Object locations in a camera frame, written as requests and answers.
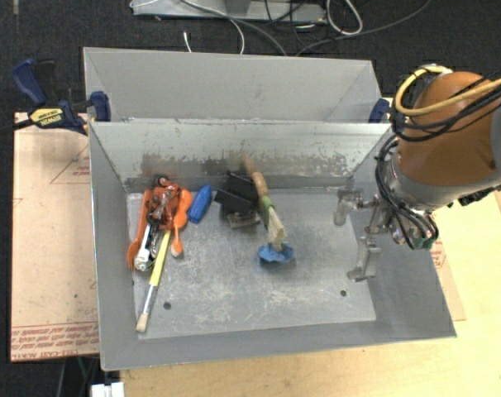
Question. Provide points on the wooden brush with green band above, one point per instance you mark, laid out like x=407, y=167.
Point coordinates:
x=273, y=221

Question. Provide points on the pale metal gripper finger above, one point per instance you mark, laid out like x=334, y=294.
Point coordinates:
x=368, y=259
x=343, y=207

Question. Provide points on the brown cardboard board, red print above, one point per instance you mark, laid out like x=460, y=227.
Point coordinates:
x=52, y=238

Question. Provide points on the grey metal bin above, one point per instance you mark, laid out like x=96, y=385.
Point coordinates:
x=242, y=296

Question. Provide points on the orange and metal clamp tool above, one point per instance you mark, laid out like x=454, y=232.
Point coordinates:
x=164, y=205

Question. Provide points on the small blue dish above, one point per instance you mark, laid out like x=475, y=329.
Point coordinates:
x=275, y=255

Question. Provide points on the orange plastic fork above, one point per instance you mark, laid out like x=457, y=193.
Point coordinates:
x=138, y=242

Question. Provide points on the orange plastic spoon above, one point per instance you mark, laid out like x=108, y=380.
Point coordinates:
x=180, y=221

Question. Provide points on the black binder clip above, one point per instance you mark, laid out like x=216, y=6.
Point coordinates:
x=236, y=194

